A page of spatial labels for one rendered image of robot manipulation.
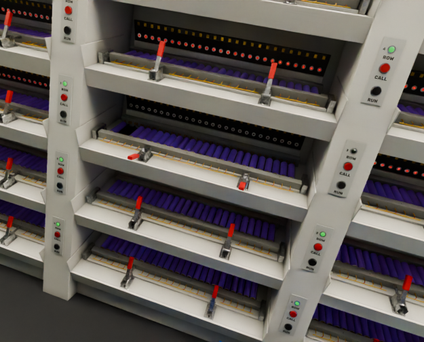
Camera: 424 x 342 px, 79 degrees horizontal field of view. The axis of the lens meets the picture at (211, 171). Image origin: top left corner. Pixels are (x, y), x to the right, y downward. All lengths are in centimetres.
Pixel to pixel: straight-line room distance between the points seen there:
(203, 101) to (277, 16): 23
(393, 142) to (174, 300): 70
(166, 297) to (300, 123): 62
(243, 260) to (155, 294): 30
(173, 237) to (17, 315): 51
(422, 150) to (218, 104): 43
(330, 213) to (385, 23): 39
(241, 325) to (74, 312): 51
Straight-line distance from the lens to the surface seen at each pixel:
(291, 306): 77
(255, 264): 73
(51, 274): 101
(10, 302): 107
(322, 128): 61
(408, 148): 67
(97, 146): 76
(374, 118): 63
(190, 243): 74
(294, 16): 63
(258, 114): 60
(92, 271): 94
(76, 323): 97
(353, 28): 64
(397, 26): 65
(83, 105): 76
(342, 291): 78
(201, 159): 67
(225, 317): 86
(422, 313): 88
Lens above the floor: 71
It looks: 16 degrees down
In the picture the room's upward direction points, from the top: 12 degrees clockwise
